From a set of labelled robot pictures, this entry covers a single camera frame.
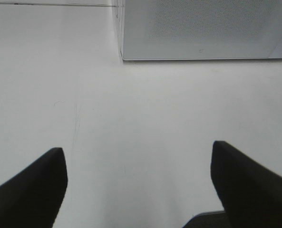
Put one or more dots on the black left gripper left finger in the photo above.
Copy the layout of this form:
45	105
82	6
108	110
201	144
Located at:
33	197

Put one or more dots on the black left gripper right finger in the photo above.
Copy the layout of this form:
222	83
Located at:
251	194

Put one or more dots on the white microwave door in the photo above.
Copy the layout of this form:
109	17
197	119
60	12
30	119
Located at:
202	28

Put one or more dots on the white microwave oven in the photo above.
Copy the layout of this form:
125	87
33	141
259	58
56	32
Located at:
202	28

